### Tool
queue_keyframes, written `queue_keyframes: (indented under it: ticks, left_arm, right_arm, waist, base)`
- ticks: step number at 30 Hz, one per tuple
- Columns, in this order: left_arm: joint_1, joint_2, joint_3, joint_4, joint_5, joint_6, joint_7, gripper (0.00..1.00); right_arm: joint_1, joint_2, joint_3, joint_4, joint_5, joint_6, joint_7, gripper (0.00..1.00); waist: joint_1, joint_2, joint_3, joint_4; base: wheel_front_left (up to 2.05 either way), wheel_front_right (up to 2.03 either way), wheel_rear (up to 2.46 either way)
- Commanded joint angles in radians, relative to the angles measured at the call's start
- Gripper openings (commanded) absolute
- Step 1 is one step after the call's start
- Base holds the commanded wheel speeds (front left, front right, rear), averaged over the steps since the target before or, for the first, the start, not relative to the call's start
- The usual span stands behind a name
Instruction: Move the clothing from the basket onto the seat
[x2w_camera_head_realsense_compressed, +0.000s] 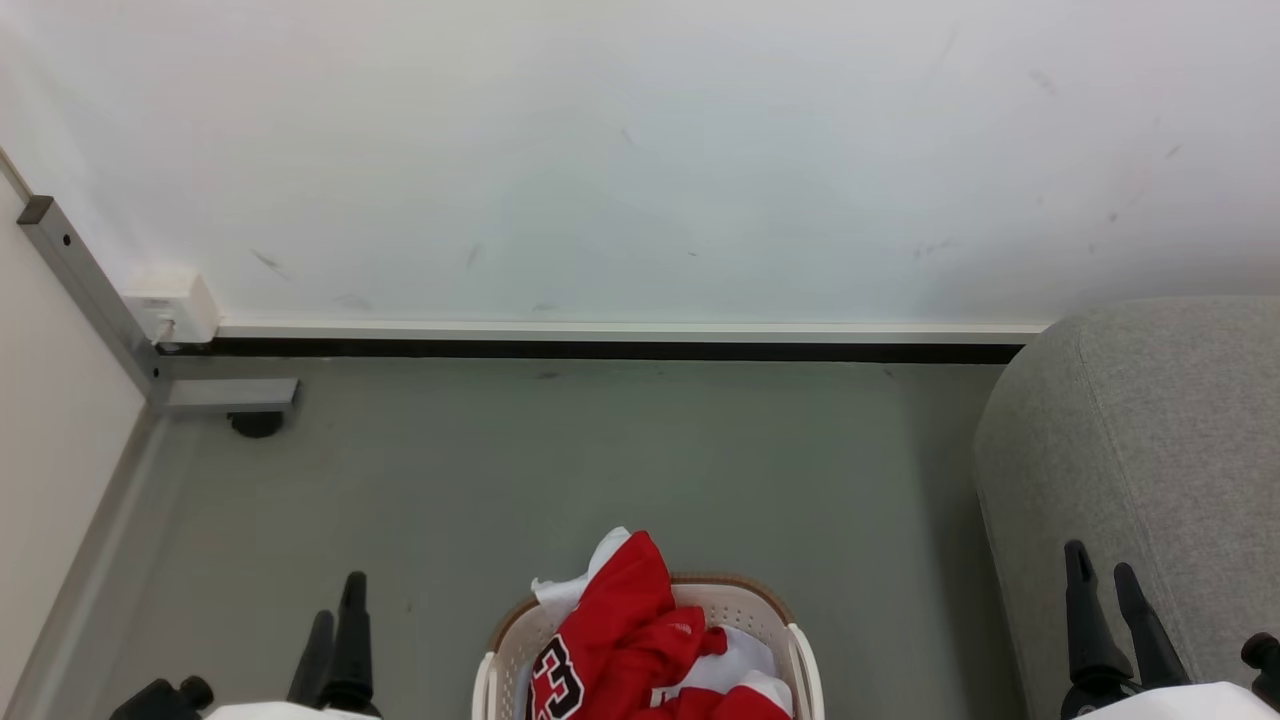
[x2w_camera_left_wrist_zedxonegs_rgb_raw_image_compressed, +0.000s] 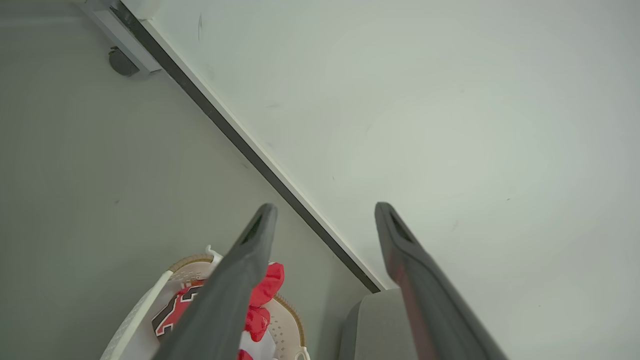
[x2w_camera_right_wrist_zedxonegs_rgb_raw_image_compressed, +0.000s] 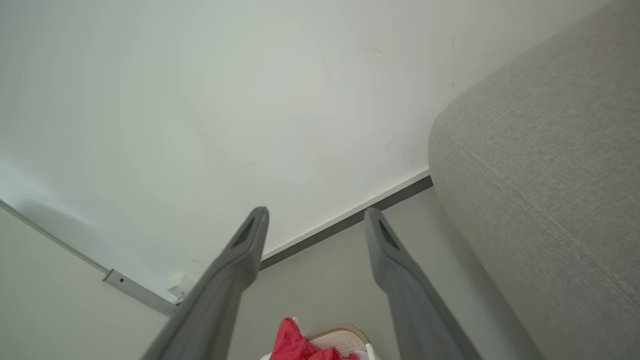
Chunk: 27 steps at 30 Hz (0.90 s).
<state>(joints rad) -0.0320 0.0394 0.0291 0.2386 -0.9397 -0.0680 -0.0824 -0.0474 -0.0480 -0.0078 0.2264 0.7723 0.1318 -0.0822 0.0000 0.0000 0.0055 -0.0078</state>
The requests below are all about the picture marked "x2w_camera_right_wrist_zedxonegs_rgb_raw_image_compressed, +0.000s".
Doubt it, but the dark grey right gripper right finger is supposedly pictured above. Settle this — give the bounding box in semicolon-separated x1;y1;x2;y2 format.
363;207;484;360

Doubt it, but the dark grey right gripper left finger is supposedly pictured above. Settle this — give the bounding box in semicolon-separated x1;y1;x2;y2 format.
140;206;271;360

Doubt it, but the red white-striped garment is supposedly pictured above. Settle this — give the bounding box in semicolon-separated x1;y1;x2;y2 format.
269;317;360;360

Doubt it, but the white plastic laundry basket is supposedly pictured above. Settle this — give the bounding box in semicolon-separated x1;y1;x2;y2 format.
260;316;381;360

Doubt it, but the white and black baseboard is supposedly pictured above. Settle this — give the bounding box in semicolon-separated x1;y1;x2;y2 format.
260;169;434;271

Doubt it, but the grey fabric sofa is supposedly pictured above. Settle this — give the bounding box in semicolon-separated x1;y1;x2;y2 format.
428;0;640;360

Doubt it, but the grey metal partition frame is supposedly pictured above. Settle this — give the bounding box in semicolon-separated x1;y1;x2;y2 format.
0;199;178;317

